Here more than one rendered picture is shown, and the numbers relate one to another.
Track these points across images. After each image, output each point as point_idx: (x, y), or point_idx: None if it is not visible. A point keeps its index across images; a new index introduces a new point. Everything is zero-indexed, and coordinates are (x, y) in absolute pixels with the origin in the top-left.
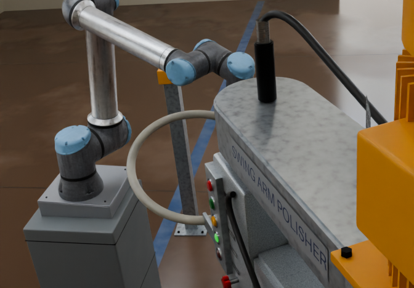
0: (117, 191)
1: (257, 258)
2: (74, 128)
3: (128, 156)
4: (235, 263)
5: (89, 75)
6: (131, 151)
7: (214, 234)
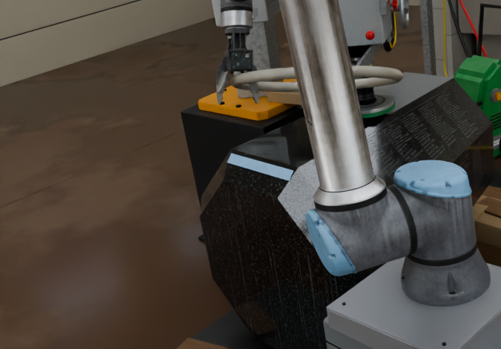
0: (385, 263)
1: None
2: (420, 178)
3: (386, 68)
4: None
5: (355, 89)
6: (379, 66)
7: None
